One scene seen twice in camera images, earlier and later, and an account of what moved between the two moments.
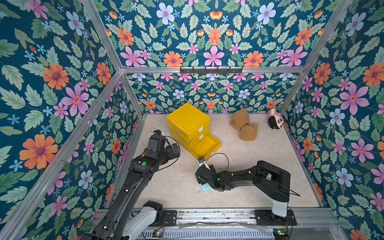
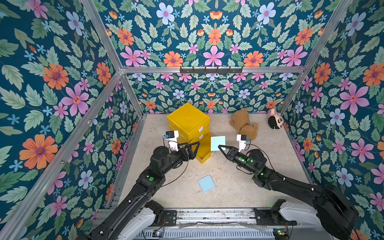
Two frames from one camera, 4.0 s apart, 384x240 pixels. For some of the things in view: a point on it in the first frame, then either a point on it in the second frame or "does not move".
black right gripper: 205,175 → 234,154
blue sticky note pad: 205,187 does not move
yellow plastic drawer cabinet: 191,127 does not move
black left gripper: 171,155 → 188,154
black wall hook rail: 209,70 does not move
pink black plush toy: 275,120 does not move
